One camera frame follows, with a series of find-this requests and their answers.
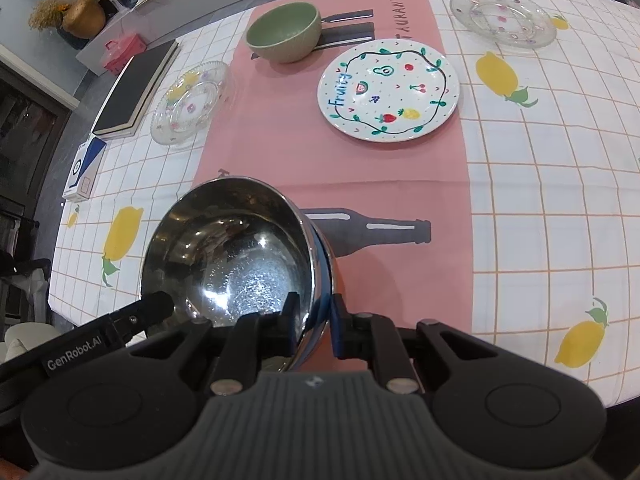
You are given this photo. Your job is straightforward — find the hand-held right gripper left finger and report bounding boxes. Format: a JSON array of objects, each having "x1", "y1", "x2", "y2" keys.
[{"x1": 131, "y1": 292, "x2": 302, "y2": 397}]

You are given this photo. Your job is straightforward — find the stainless steel bowl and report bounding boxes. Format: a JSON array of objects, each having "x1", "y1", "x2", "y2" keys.
[{"x1": 140, "y1": 176, "x2": 334, "y2": 374}]

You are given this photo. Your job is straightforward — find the black hardcover book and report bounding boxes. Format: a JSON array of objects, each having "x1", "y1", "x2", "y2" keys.
[{"x1": 91, "y1": 40, "x2": 180, "y2": 140}]

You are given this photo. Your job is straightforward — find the dried yellow flowers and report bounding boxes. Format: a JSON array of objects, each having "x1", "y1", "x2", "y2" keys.
[{"x1": 27, "y1": 0, "x2": 69, "y2": 32}]

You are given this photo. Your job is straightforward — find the blue and white box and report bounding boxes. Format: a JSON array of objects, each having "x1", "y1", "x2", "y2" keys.
[{"x1": 62, "y1": 137, "x2": 107, "y2": 203}]

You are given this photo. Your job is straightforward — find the pink printed table mat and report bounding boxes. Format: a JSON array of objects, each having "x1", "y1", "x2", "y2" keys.
[{"x1": 192, "y1": 0, "x2": 475, "y2": 376}]

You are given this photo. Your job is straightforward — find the white fruit-print plate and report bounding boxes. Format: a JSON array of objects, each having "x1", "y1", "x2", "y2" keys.
[{"x1": 317, "y1": 39, "x2": 460, "y2": 144}]

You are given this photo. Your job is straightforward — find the golden round vase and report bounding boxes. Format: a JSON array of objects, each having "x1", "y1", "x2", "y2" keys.
[{"x1": 61, "y1": 0, "x2": 107, "y2": 39}]

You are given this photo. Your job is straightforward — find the dark wooden cabinet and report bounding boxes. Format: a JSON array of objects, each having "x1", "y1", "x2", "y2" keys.
[{"x1": 0, "y1": 62, "x2": 78, "y2": 261}]

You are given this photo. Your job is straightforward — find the green ceramic bowl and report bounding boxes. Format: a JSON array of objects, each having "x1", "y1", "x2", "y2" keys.
[{"x1": 245, "y1": 2, "x2": 322, "y2": 64}]

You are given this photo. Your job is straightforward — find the white checked lemon tablecloth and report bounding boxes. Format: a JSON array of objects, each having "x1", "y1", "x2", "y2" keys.
[{"x1": 47, "y1": 0, "x2": 640, "y2": 409}]

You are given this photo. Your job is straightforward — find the pink plastic basket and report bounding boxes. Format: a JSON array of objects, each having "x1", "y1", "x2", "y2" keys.
[{"x1": 98, "y1": 32, "x2": 146, "y2": 75}]

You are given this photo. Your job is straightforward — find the clear glass flower plate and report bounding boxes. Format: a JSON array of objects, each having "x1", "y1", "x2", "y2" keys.
[
  {"x1": 449, "y1": 0, "x2": 558, "y2": 50},
  {"x1": 150, "y1": 60, "x2": 236, "y2": 149}
]

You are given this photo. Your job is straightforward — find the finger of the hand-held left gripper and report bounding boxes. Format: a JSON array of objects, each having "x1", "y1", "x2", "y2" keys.
[{"x1": 109, "y1": 291, "x2": 175, "y2": 345}]

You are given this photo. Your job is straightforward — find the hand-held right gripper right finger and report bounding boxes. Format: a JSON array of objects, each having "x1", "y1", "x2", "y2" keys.
[{"x1": 330, "y1": 294, "x2": 494, "y2": 396}]

